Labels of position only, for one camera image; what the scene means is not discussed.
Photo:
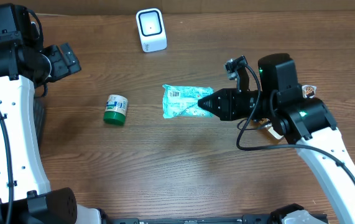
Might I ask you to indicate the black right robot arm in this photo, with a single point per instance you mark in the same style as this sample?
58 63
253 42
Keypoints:
305 122

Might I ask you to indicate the teal snack packet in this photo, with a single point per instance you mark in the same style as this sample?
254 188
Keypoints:
183 101

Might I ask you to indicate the white barcode scanner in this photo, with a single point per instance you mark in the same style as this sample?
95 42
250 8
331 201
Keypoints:
151 30

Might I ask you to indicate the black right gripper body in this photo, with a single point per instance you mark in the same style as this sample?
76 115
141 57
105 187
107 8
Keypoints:
246 101

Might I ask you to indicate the beige brown bag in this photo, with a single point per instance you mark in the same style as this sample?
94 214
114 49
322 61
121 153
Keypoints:
308 91

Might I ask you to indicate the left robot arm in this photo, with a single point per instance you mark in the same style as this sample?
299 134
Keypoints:
25 192

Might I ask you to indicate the green lid white jar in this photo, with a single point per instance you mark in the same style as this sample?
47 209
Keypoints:
115 110

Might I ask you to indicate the brown cardboard backdrop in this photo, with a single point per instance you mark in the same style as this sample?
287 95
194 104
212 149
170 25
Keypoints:
117 7

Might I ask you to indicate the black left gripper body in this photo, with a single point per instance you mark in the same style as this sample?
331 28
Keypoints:
56 65

